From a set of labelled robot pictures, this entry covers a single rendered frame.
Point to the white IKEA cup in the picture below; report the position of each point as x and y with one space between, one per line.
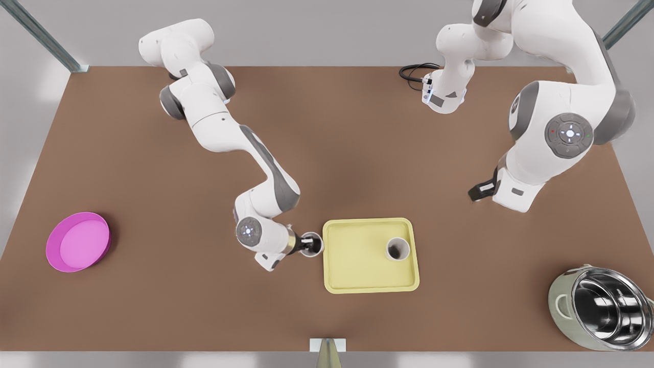
317 241
398 249

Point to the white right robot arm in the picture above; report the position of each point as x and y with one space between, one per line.
214 120

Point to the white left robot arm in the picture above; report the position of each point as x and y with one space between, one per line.
557 87

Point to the yellow rectangular tray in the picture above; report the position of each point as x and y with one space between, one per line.
357 258

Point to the stainless steel pot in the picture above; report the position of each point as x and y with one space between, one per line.
600 306

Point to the pink round bowl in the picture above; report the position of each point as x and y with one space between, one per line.
79 243

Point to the silver frame post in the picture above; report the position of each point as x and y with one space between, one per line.
327 352
43 37
627 23

